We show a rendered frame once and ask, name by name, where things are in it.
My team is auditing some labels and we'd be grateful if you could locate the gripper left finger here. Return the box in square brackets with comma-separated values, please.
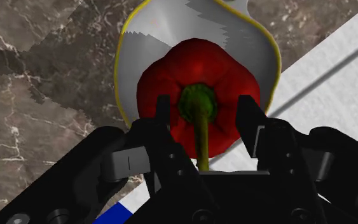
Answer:
[0, 94, 202, 224]

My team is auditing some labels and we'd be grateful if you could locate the red bell pepper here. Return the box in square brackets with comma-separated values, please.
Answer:
[136, 38, 261, 172]

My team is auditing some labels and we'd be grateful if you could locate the white bowl with yellow rim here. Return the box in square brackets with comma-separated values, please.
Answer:
[113, 0, 282, 129]

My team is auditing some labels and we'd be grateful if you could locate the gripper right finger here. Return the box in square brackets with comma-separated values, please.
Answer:
[235, 94, 358, 224]

